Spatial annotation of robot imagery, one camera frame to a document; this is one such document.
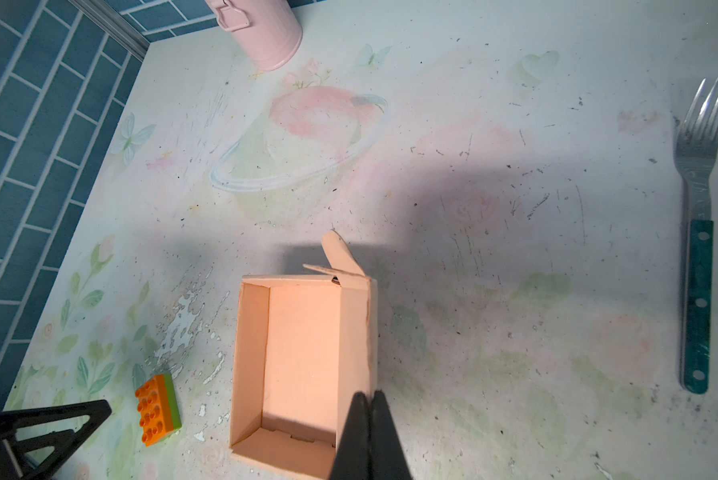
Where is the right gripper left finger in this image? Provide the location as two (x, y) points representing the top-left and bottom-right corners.
(328, 392), (371, 480)

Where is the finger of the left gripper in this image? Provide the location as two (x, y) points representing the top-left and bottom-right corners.
(0, 400), (112, 479)

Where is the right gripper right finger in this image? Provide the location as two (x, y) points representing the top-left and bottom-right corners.
(370, 391), (412, 480)

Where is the orange paper box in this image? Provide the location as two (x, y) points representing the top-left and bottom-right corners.
(230, 231), (378, 479)

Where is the orange toy brick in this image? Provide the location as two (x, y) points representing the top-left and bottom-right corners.
(135, 373), (182, 447)

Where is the pink metal pen cup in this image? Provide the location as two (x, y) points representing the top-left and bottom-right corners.
(205, 0), (303, 71)

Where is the fork with teal handle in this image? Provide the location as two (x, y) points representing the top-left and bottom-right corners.
(674, 78), (718, 395)

